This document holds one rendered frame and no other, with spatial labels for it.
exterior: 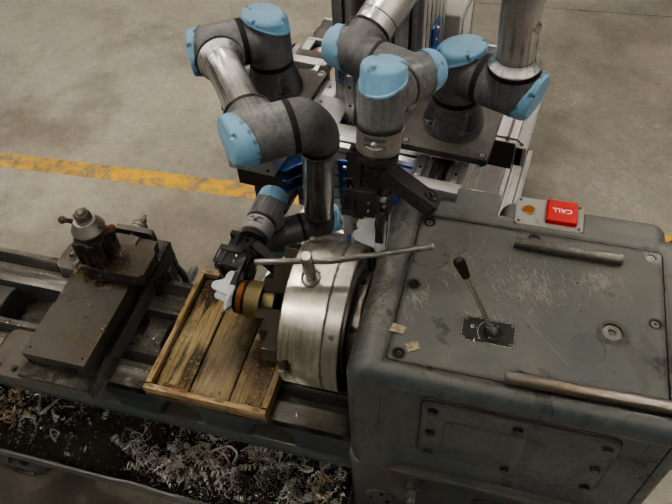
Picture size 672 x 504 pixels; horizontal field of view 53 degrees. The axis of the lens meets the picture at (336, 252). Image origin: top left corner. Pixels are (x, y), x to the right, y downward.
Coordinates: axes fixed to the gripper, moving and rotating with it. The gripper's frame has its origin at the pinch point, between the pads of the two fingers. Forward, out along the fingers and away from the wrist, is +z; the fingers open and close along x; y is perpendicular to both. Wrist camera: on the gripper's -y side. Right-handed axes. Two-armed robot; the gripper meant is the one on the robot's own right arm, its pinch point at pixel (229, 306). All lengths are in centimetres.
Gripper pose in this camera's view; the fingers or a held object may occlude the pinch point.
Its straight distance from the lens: 147.9
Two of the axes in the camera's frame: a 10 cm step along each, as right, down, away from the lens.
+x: -0.5, -6.5, -7.6
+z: -2.8, 7.4, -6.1
